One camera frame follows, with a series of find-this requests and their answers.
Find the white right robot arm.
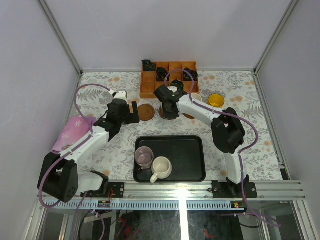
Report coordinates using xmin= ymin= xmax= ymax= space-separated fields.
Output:
xmin=154 ymin=84 xmax=246 ymax=198

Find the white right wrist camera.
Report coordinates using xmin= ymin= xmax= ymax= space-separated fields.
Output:
xmin=167 ymin=86 xmax=178 ymax=93

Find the dark rolled cloth green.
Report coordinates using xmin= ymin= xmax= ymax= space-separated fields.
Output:
xmin=169 ymin=79 xmax=185 ymax=90

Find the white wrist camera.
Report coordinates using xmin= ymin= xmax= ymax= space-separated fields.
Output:
xmin=167 ymin=86 xmax=178 ymax=93
xmin=112 ymin=90 xmax=128 ymax=101

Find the yellow black mug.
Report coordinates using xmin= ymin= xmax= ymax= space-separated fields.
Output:
xmin=207 ymin=93 xmax=225 ymax=108

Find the aluminium front rail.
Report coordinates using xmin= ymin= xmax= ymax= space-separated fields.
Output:
xmin=43 ymin=180 xmax=307 ymax=211

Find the dark rolled cloth top-left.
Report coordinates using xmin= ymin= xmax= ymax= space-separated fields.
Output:
xmin=141 ymin=59 xmax=156 ymax=72

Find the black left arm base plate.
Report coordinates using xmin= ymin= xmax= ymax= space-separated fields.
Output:
xmin=86 ymin=182 xmax=125 ymax=199

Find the pink ceramic mug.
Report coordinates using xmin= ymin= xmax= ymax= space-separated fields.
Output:
xmin=191 ymin=93 xmax=202 ymax=103

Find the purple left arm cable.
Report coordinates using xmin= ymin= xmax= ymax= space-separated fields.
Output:
xmin=37 ymin=84 xmax=113 ymax=240

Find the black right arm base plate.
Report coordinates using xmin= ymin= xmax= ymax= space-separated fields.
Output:
xmin=211 ymin=180 xmax=258 ymax=199

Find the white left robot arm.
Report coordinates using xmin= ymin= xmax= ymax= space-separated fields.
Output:
xmin=37 ymin=99 xmax=140 ymax=203

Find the dark rolled cloth with orange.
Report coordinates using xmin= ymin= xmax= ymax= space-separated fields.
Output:
xmin=155 ymin=67 xmax=170 ymax=82

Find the cream speckled mug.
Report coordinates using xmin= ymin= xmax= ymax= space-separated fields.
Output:
xmin=149 ymin=156 xmax=173 ymax=184

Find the purple glass mug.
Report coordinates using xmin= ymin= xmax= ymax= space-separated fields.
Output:
xmin=134 ymin=146 xmax=154 ymax=170

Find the dark rolled cloth right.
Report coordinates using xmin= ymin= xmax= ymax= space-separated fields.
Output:
xmin=183 ymin=67 xmax=198 ymax=82

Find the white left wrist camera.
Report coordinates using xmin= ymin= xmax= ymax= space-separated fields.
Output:
xmin=112 ymin=90 xmax=128 ymax=101

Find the black plastic tray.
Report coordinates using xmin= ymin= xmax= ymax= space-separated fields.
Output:
xmin=135 ymin=135 xmax=206 ymax=183

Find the purple snowflake cloth bag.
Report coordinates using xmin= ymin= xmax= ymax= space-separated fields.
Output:
xmin=51 ymin=116 xmax=90 ymax=153

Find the brown wooden coaster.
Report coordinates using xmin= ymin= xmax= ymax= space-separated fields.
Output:
xmin=137 ymin=104 xmax=155 ymax=121
xmin=158 ymin=107 xmax=176 ymax=120
xmin=183 ymin=113 xmax=195 ymax=119

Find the orange wooden compartment box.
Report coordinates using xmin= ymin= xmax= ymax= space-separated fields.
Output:
xmin=140 ymin=61 xmax=200 ymax=99

